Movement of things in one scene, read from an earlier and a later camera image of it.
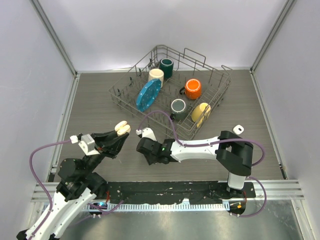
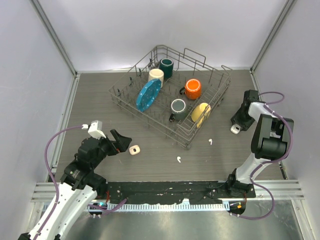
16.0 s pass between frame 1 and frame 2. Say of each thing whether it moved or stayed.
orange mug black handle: stayed
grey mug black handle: stayed
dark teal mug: stayed
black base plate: stayed
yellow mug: stayed
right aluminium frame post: stayed
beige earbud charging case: moved
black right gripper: moved
